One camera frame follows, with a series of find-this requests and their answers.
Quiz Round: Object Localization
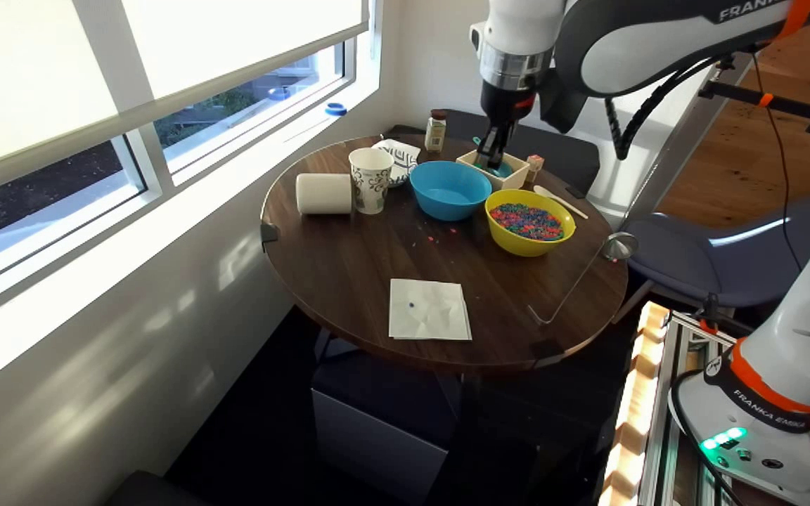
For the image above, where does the dark grey sofa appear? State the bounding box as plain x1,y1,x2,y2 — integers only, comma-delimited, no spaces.
386,105,604,199

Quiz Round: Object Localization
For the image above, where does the white paper napkin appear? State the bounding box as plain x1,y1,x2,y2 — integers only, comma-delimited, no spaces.
386,277,476,346

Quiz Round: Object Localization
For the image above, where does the aluminium frame with wooden blocks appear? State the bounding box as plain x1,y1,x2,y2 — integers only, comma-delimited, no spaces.
600,299,737,506

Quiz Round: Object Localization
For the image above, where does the white robot with orange ring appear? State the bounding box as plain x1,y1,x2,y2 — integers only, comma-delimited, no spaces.
669,209,810,506

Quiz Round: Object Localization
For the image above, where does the yellow bowl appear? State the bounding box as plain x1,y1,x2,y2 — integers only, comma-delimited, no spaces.
481,185,580,261

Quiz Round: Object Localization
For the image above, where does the colourful cereal heap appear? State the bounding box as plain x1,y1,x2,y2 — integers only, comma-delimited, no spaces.
489,199,569,243

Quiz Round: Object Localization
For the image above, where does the brown jar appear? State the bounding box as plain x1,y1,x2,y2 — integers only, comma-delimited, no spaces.
423,108,454,157

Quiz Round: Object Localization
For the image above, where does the white paper towel roll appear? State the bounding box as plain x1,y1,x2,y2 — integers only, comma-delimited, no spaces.
292,170,357,220

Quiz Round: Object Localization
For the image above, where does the metal ladle with long handle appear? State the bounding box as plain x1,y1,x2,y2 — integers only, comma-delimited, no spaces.
527,230,633,326

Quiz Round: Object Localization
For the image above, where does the blue chair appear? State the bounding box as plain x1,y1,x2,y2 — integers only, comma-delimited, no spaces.
623,194,810,312

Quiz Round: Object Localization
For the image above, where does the white window blind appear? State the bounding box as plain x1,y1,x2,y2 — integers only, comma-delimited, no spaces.
0,0,371,206

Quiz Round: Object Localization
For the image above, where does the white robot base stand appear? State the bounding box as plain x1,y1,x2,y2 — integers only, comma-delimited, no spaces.
583,84,710,226

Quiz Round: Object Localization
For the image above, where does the patterned paper cup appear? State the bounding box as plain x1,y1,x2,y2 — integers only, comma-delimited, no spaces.
346,143,398,220

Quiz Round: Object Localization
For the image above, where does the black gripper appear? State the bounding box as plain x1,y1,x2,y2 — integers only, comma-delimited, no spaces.
476,80,541,178

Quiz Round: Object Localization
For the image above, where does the blue bowl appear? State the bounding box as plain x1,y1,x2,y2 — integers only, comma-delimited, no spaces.
409,157,495,226

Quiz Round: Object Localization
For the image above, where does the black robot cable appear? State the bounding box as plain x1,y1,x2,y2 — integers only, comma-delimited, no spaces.
602,55,737,163

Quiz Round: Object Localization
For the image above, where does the grey box under table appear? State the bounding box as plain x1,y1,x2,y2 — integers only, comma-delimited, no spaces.
309,348,457,506

